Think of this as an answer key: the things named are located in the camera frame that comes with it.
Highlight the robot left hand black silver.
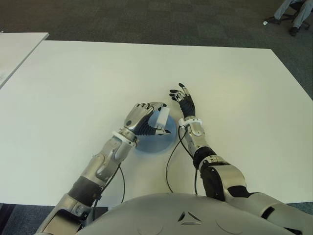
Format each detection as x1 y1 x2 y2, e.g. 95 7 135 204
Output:
123 102 172 136

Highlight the robot right hand black silver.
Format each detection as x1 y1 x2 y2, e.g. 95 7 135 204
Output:
169 82 197 120

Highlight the white charger block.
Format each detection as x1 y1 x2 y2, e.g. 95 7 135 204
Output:
156 106 171 130

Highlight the blue plastic plate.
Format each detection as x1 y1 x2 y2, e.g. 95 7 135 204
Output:
134 100 177 154

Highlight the robot torso grey shell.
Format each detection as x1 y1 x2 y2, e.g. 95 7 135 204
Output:
78 192 298 235

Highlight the neighbouring white table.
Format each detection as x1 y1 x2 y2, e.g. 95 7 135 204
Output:
0 32 49 90

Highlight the seated person in grey trousers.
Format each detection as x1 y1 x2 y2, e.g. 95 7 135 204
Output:
273 0 313 37

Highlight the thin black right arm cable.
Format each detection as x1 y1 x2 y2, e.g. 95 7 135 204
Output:
166 126 188 193

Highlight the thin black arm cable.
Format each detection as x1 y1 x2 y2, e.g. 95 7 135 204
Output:
117 163 126 204
166 126 188 193

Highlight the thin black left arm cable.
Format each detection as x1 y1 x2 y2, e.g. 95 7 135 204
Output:
117 163 126 204

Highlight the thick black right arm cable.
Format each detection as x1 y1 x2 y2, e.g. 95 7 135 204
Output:
179 127 199 196

